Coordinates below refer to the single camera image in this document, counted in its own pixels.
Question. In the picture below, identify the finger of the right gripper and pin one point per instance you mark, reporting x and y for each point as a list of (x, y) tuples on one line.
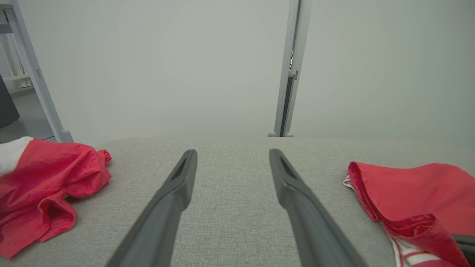
[(467, 246)]

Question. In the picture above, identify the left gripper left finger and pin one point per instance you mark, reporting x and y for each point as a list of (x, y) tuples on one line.
[(163, 218)]

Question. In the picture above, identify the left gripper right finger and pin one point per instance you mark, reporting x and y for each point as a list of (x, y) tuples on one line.
[(311, 226)]

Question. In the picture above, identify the red and white garment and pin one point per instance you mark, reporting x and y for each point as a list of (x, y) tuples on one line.
[(44, 178)]

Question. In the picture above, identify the grey fabric sofa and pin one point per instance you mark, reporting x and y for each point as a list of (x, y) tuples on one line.
[(232, 174)]

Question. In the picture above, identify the dark grey cabinet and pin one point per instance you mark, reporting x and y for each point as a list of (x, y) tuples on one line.
[(6, 105)]

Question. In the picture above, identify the grey post with black slot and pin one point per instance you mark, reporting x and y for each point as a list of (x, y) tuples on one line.
[(291, 74)]

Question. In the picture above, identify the grey metal stand post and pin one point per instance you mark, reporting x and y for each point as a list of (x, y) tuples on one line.
[(37, 81)]

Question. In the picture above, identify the white rack frame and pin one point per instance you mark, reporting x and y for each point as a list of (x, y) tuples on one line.
[(15, 63)]

